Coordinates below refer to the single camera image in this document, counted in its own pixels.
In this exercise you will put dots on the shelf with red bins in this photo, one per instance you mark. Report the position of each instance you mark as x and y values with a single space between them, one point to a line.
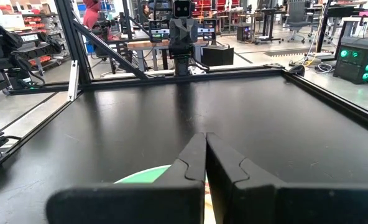
44 37

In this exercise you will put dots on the person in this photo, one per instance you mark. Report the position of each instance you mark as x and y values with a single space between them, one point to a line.
91 15

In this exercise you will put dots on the black desk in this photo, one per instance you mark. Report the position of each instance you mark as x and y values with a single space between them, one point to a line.
342 9

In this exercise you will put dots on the rack of red bins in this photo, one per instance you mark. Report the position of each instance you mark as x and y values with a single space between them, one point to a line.
216 6

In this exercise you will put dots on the office chair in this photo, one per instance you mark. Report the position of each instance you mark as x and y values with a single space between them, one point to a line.
296 18

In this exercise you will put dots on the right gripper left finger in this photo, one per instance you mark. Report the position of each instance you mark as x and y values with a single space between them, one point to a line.
140 202

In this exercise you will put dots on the wooden workbench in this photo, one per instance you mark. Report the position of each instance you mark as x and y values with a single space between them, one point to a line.
146 44

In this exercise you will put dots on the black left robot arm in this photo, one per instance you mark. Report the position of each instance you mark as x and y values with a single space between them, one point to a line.
182 60

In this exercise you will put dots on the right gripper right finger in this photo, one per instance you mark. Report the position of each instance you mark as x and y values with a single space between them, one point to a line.
280 205

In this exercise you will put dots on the black box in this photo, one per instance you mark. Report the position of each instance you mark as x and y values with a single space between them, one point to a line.
216 56

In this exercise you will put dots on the large green plastic plate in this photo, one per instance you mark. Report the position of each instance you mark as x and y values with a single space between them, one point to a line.
143 177

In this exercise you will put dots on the silver frame bracket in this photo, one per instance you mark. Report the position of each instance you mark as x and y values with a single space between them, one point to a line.
73 81

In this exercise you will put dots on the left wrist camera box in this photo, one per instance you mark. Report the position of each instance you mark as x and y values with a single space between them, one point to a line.
182 8

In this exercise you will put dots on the computer tower with green lights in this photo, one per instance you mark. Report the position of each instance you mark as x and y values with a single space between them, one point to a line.
358 60

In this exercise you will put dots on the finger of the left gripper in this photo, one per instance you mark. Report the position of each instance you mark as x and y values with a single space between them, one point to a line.
155 31
209 29

